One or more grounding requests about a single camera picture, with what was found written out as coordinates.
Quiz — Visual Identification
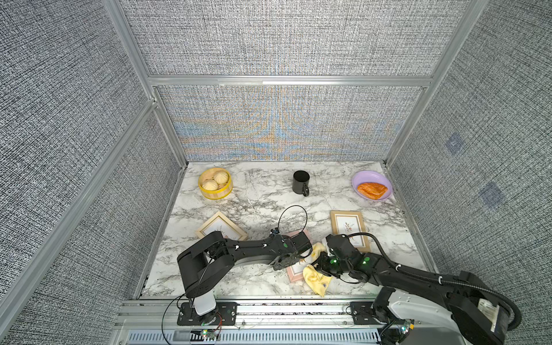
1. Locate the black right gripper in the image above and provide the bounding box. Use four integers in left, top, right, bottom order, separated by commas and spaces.
306, 252, 352, 278

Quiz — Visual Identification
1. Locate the pink picture frame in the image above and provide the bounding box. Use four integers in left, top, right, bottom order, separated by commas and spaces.
286, 249, 312, 283

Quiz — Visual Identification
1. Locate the yellow microfibre cloth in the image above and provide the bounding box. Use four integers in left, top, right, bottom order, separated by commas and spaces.
303, 242, 331, 298

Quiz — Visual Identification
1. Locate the wooden picture frame deer print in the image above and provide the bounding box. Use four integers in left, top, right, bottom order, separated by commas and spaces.
330, 210, 371, 252

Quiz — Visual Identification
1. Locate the light wood picture frame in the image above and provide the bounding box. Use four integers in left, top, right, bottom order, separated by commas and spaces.
195, 211, 249, 241

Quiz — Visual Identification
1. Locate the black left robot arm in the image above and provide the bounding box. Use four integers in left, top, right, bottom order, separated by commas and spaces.
177, 229, 313, 316

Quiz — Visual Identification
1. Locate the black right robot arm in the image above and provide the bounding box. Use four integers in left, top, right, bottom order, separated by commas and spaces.
313, 234, 523, 344

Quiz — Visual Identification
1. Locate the black mug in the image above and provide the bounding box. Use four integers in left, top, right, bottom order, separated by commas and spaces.
292, 170, 310, 197

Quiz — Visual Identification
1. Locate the orange food in bowl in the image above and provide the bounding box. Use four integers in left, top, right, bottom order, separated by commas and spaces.
356, 182, 388, 200

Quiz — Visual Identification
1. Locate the purple bowl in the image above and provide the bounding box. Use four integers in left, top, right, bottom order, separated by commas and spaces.
352, 170, 393, 201

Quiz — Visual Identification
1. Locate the right steamed bun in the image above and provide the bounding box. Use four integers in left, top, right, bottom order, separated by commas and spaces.
213, 170, 229, 185

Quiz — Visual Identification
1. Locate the steamed bun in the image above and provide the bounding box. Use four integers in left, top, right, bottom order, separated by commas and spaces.
201, 179, 219, 191
213, 170, 229, 185

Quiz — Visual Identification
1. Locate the yellow bamboo steamer basket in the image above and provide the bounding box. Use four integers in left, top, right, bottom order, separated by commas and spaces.
198, 168, 234, 201

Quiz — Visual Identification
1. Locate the left steamed bun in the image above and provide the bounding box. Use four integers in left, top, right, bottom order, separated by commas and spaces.
201, 179, 219, 191

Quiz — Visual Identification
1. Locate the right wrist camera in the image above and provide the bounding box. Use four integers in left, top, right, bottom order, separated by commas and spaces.
325, 234, 359, 260

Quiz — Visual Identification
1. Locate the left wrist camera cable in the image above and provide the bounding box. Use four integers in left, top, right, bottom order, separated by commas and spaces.
270, 204, 309, 238

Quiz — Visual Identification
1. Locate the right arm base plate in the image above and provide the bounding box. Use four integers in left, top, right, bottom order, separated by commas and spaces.
348, 301, 383, 326

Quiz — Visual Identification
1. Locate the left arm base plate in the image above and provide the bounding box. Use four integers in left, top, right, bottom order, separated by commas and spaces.
177, 302, 237, 327

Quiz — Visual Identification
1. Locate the aluminium front rail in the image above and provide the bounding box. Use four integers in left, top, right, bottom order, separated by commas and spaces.
107, 295, 484, 345

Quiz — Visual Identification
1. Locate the black corrugated cable conduit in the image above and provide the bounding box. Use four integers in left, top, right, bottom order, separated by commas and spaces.
344, 231, 523, 332

